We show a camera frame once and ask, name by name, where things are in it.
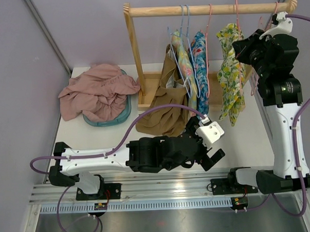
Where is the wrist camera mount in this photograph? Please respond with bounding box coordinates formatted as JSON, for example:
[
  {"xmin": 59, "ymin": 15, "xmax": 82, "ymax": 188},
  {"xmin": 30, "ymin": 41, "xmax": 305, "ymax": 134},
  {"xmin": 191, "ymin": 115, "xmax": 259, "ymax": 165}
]
[
  {"xmin": 259, "ymin": 12, "xmax": 293, "ymax": 40},
  {"xmin": 195, "ymin": 115, "xmax": 225, "ymax": 150}
]

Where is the yellow lemon print skirt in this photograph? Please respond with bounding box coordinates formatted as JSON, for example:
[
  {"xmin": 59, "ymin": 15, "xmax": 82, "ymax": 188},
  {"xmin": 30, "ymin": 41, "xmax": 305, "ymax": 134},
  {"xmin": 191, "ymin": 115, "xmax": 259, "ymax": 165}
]
[{"xmin": 216, "ymin": 23, "xmax": 246, "ymax": 126}]

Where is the teal plastic basin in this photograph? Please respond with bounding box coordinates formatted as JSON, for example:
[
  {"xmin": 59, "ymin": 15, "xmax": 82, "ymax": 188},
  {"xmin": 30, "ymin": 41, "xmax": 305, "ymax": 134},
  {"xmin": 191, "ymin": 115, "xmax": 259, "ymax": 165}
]
[{"xmin": 79, "ymin": 65, "xmax": 138, "ymax": 127}]

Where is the pastel floral skirt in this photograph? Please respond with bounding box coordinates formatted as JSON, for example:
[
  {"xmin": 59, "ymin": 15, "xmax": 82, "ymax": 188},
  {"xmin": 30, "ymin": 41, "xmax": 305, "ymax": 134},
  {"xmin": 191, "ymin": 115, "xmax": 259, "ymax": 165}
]
[{"xmin": 170, "ymin": 30, "xmax": 198, "ymax": 110}]

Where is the wooden clothes rack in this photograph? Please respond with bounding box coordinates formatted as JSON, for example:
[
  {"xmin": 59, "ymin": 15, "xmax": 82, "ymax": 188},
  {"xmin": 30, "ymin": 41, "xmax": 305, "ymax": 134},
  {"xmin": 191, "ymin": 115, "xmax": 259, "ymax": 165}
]
[{"xmin": 123, "ymin": 0, "xmax": 297, "ymax": 111}]

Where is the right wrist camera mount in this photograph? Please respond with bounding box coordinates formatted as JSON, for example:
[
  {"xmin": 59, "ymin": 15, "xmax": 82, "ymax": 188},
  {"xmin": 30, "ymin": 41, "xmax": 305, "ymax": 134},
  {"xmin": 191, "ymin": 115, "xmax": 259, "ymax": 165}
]
[{"xmin": 259, "ymin": 12, "xmax": 293, "ymax": 40}]

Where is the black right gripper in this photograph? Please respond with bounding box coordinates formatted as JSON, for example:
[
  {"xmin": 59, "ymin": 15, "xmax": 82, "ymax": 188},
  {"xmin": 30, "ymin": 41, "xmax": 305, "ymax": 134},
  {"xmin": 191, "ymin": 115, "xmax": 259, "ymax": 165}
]
[{"xmin": 233, "ymin": 29, "xmax": 276, "ymax": 80}]

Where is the blue wire hanger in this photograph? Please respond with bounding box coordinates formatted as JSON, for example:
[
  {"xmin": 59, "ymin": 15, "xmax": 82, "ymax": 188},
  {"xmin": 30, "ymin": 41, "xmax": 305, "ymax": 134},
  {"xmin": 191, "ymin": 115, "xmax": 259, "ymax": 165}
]
[
  {"xmin": 167, "ymin": 5, "xmax": 193, "ymax": 98},
  {"xmin": 183, "ymin": 4, "xmax": 200, "ymax": 98}
]

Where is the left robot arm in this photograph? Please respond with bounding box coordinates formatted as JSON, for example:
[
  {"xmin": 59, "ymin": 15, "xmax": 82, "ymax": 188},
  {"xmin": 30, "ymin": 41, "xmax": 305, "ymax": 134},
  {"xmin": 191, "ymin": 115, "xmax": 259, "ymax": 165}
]
[{"xmin": 48, "ymin": 117, "xmax": 225, "ymax": 201}]

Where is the brown pleated skirt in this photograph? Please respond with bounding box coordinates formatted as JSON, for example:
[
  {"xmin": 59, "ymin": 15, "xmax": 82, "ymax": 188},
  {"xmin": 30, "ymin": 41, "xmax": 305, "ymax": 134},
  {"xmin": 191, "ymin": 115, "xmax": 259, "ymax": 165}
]
[{"xmin": 135, "ymin": 45, "xmax": 189, "ymax": 137}]

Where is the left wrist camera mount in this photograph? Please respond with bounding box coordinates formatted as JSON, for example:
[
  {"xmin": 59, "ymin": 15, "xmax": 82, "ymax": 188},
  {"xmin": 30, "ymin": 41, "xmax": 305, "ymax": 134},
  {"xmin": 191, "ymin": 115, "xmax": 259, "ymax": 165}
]
[{"xmin": 195, "ymin": 115, "xmax": 225, "ymax": 150}]

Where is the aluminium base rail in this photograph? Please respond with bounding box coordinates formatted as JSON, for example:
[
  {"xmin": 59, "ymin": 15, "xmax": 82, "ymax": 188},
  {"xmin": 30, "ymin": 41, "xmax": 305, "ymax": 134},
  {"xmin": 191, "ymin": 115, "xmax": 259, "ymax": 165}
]
[{"xmin": 28, "ymin": 164, "xmax": 308, "ymax": 217}]

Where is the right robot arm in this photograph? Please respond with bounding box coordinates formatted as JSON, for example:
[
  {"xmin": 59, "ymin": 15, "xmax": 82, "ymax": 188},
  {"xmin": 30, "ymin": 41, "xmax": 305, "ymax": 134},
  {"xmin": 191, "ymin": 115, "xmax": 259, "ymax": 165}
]
[{"xmin": 226, "ymin": 29, "xmax": 310, "ymax": 195}]

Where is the pink pleated skirt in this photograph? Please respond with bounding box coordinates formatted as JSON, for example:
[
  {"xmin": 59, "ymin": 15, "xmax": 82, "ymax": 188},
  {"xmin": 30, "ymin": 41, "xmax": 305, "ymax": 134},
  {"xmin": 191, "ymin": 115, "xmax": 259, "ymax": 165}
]
[{"xmin": 59, "ymin": 64, "xmax": 140, "ymax": 122}]

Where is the blue floral skirt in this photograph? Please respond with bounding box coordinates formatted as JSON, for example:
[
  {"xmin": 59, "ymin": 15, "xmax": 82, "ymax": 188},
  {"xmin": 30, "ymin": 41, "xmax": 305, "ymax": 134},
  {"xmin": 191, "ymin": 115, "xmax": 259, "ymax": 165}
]
[{"xmin": 191, "ymin": 31, "xmax": 209, "ymax": 114}]

